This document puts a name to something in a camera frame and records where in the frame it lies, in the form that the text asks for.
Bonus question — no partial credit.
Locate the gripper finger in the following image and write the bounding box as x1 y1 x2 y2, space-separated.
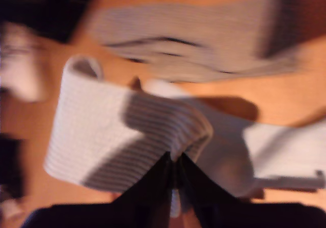
22 151 173 228
177 153 326 228

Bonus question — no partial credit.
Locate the grey frilly cuff sock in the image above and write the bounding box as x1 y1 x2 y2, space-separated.
93 0 303 84

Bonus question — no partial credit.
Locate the black flat device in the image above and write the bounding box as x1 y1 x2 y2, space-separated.
0 0 93 45

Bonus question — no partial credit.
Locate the white game controller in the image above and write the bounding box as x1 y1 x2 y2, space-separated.
0 21 53 104

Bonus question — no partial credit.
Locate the white sock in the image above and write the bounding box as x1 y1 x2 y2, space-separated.
146 79 326 198
43 55 214 217

